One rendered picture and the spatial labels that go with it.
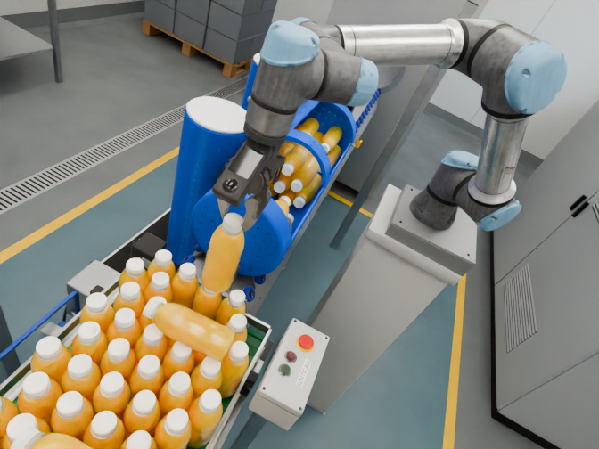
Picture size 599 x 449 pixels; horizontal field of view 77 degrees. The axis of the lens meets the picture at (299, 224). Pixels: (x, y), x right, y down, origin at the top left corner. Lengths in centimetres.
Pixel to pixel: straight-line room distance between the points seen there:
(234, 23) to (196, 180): 296
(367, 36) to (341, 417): 181
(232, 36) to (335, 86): 398
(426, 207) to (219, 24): 371
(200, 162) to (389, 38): 110
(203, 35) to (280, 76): 420
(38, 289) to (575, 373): 265
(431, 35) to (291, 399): 78
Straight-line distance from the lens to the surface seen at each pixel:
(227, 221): 72
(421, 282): 131
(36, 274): 237
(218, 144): 163
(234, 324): 91
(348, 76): 62
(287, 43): 56
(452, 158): 120
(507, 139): 96
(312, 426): 209
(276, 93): 58
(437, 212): 125
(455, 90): 607
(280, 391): 85
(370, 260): 130
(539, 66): 84
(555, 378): 239
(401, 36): 82
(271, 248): 103
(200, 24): 476
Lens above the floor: 185
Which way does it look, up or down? 40 degrees down
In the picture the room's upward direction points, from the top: 25 degrees clockwise
